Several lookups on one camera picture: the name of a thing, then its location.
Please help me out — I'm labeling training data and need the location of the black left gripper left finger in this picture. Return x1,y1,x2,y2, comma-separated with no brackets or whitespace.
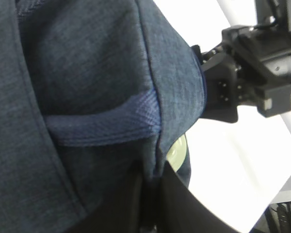
67,163,143,233

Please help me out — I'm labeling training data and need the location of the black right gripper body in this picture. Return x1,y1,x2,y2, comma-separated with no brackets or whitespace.
192,25,291,123

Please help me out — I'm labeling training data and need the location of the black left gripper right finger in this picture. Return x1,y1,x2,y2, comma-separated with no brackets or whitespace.
159,162,236,233

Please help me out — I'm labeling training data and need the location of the green lidded glass container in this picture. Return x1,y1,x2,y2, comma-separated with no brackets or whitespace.
166,134,187,172

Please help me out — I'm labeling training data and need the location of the dark blue lunch bag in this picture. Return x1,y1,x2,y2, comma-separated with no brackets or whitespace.
0,0,206,233

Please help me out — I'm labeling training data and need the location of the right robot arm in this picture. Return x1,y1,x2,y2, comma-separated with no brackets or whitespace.
192,0,291,123

